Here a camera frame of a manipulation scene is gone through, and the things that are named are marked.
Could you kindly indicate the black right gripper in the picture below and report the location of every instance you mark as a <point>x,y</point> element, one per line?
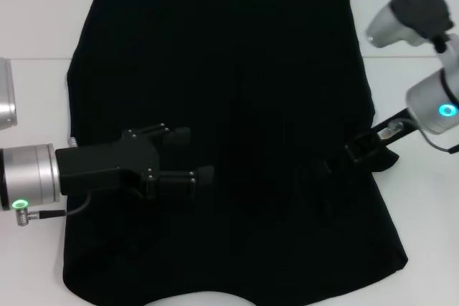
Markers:
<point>365,148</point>

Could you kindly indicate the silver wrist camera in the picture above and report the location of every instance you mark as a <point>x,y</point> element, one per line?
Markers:
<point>394,23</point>
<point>6,98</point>

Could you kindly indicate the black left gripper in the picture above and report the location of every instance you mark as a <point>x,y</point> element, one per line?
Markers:
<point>100,166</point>

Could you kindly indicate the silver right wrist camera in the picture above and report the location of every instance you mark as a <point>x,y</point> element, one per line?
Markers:
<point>394,23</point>

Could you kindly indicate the black shirt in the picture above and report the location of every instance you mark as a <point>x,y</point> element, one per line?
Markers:
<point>233,69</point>

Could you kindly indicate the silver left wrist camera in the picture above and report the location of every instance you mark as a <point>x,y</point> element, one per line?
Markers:
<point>6,98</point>

